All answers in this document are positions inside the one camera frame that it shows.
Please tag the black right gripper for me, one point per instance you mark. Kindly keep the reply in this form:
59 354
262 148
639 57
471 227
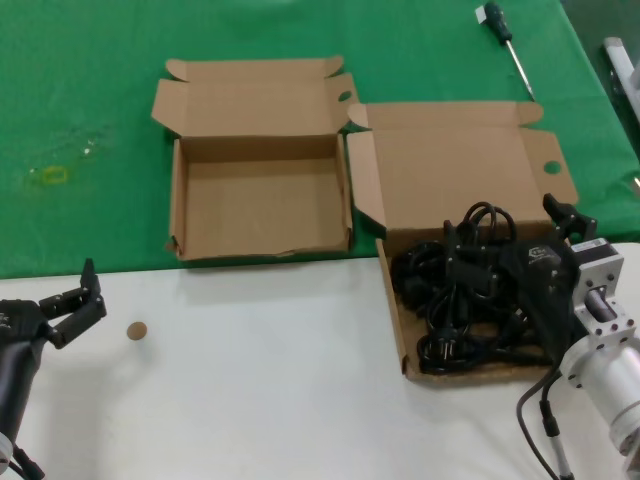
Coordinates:
540 280

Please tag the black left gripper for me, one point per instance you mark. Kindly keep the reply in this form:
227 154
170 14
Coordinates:
17 320

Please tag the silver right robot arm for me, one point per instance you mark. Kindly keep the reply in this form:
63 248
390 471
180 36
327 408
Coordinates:
610 370

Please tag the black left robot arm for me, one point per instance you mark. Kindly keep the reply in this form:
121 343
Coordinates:
15 380

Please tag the cardboard box with open lid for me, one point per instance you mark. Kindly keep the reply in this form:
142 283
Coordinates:
250 200
450 160

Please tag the round brown cardboard disc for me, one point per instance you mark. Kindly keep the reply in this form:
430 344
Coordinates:
136 330

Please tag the green table cloth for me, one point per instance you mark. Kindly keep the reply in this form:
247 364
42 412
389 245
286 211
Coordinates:
75 75

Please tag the grey metal bracket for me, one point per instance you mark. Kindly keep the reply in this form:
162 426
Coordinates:
617 55

